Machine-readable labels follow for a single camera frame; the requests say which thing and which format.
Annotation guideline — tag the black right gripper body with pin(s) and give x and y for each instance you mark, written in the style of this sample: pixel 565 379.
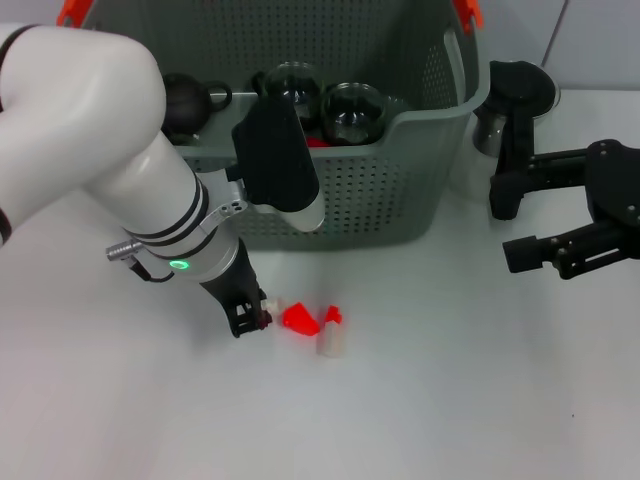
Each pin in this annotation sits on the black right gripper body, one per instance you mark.
pixel 615 185

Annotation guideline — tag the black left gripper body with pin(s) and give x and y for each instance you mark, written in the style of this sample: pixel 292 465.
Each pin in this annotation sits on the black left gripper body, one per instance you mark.
pixel 232 280

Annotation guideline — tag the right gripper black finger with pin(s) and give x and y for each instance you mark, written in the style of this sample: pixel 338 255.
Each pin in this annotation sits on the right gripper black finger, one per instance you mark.
pixel 520 255
pixel 555 172

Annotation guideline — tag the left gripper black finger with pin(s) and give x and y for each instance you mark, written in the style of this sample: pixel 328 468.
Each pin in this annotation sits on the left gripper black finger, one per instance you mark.
pixel 240 325
pixel 262 310

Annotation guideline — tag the translucent white pink block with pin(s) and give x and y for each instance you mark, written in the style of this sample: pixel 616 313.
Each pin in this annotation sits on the translucent white pink block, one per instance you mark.
pixel 276 305

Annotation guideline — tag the orange red sloped block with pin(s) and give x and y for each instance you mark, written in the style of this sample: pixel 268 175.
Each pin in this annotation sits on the orange red sloped block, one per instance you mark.
pixel 299 320

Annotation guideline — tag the tiny red stud block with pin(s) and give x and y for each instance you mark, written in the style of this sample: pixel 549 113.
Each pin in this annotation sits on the tiny red stud block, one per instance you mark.
pixel 334 315

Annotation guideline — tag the white small block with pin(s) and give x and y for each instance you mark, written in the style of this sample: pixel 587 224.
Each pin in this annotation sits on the white small block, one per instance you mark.
pixel 331 342

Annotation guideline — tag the dark red long block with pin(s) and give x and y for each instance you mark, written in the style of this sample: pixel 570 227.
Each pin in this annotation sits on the dark red long block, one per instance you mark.
pixel 317 142

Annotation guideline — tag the glass teapot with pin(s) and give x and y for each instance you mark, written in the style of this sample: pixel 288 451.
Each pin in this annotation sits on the glass teapot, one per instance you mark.
pixel 295 85
pixel 352 137

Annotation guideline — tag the glass jar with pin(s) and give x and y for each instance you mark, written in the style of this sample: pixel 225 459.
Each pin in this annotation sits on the glass jar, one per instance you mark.
pixel 352 105

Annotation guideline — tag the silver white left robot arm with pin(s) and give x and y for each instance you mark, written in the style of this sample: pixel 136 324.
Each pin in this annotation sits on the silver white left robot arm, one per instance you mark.
pixel 100 150

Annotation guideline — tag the grey perforated plastic storage basket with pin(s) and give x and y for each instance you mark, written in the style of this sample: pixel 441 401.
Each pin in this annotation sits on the grey perforated plastic storage basket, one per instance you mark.
pixel 375 200

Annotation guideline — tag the black ceramic teapot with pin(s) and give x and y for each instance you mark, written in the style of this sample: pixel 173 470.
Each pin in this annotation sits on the black ceramic teapot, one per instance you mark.
pixel 185 100

